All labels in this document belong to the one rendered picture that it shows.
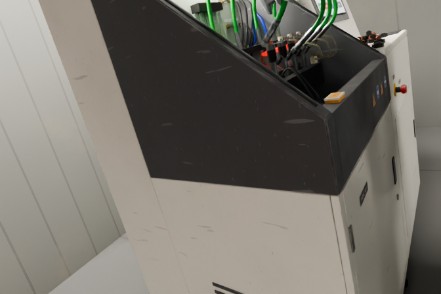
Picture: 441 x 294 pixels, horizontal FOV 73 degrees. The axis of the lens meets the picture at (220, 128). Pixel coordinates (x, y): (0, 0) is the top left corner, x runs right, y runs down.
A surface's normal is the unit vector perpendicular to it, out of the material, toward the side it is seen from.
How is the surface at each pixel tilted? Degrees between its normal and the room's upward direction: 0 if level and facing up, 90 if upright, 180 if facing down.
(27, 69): 90
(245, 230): 90
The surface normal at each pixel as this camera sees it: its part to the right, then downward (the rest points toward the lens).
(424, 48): -0.54, 0.34
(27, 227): 0.81, -0.06
